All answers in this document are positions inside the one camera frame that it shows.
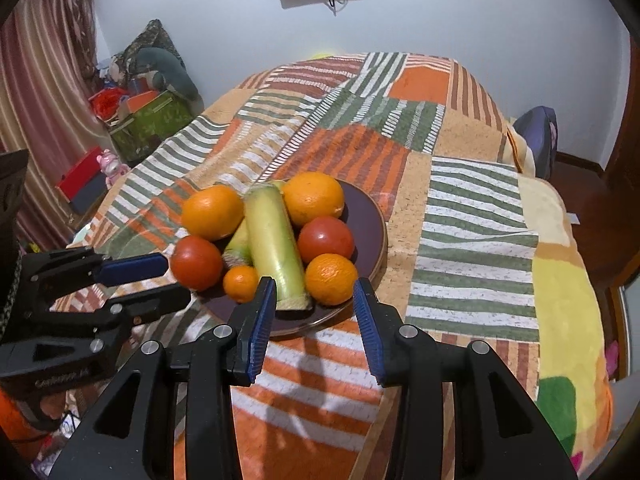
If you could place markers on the striped red curtain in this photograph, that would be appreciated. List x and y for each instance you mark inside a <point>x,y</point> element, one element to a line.
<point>42,85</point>

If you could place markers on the wooden door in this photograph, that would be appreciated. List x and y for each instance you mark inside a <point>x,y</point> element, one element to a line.
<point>622,125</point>

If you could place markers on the small mandarin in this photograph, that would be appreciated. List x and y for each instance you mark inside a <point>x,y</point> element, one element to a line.
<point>240,284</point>

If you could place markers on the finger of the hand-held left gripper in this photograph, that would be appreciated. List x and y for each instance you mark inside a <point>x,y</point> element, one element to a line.
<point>155,300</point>
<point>132,267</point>

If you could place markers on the large orange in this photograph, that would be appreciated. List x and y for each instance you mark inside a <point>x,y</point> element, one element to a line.
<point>314,199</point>
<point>212,212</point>

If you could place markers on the grey plush toy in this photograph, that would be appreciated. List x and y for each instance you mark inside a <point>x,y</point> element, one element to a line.
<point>167,70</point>

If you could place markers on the red tomato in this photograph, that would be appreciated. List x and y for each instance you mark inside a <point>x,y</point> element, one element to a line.
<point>326,239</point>
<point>196,264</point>

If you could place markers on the green fabric storage box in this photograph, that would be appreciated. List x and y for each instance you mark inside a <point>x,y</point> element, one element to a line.
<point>150,127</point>

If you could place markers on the yellow chair back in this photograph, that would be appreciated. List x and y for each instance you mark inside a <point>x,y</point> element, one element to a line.
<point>325,54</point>

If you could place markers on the striped patchwork blanket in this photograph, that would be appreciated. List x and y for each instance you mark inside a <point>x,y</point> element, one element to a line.
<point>450,210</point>

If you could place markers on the dark patterned cushion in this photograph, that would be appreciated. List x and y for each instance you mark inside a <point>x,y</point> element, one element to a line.
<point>152,35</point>

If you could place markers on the purple round plate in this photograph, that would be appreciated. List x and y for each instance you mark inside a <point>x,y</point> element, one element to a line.
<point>367,220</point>

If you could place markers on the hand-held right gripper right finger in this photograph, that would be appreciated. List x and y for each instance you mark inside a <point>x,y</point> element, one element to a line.
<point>367,332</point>

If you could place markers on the orange cardboard box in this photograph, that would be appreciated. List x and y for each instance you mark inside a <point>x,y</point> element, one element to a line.
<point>140,102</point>

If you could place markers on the husked corn cob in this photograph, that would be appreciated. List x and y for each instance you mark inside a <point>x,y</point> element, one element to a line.
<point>237,249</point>
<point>275,245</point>

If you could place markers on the red plastic bag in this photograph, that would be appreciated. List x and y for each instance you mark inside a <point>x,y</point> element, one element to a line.
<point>107,102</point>

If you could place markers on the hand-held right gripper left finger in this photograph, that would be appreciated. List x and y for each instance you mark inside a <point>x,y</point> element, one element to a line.
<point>262,327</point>

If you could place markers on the red and dark box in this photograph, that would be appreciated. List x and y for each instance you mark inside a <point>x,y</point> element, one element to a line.
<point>82,185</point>

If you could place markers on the pink plush toy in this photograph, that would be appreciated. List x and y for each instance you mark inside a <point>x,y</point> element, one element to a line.
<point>112,167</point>

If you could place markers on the medium orange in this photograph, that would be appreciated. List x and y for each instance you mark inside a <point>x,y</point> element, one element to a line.
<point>331,280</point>

